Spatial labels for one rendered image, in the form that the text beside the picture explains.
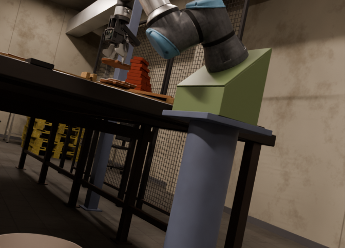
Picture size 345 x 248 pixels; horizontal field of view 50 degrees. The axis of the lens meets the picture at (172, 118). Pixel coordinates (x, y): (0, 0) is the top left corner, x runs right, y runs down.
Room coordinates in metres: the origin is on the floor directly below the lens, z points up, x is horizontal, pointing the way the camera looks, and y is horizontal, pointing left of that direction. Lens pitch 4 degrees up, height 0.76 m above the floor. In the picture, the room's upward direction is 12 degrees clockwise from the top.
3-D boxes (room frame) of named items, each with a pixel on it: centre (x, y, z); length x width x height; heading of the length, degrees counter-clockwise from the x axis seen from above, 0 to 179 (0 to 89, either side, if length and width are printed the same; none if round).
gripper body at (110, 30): (1.60, 0.32, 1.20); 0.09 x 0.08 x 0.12; 133
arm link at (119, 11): (1.61, 0.31, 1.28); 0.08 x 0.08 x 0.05
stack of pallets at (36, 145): (8.07, 2.50, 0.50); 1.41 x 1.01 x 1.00; 32
